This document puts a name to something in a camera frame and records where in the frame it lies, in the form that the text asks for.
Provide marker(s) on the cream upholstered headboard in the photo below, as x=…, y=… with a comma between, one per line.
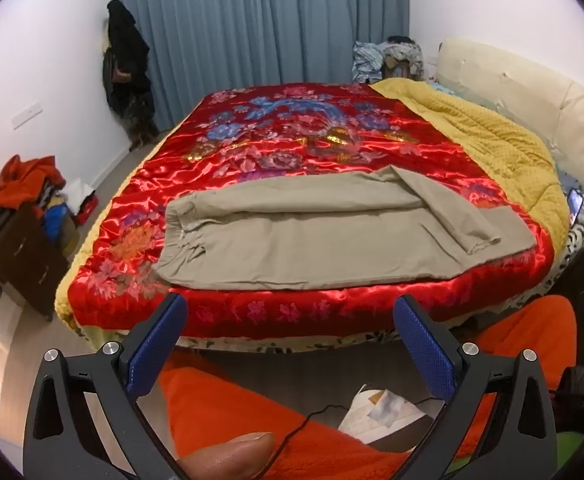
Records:
x=535, y=97

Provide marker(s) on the clothes pile by curtain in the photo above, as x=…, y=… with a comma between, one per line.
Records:
x=399, y=56

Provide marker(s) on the white wall switch plate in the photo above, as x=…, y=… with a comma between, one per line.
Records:
x=26, y=115

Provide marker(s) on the orange garment on nightstand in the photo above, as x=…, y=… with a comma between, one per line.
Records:
x=22, y=182

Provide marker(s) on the orange fleece trousers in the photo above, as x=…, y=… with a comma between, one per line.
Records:
x=205, y=408

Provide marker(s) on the smartphone on bed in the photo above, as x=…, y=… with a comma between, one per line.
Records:
x=575, y=201

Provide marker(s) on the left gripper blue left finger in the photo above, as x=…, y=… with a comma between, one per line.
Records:
x=146, y=348

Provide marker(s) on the yellow knitted blanket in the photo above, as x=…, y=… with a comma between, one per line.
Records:
x=512, y=156

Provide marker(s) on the red box on floor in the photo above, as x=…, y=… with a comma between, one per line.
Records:
x=86, y=209

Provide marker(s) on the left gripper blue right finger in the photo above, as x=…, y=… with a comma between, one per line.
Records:
x=433, y=349

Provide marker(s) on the blue-grey window curtain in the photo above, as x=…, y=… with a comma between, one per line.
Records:
x=201, y=46

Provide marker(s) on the black coats on wall hook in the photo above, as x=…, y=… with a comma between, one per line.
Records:
x=127, y=87

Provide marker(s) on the operator thumb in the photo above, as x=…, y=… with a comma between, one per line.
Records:
x=239, y=458

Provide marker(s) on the beige khaki pants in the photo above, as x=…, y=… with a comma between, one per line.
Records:
x=332, y=231

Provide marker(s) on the red floral satin quilt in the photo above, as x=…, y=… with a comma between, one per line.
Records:
x=242, y=135

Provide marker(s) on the white papers on floor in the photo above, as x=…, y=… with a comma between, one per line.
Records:
x=380, y=417

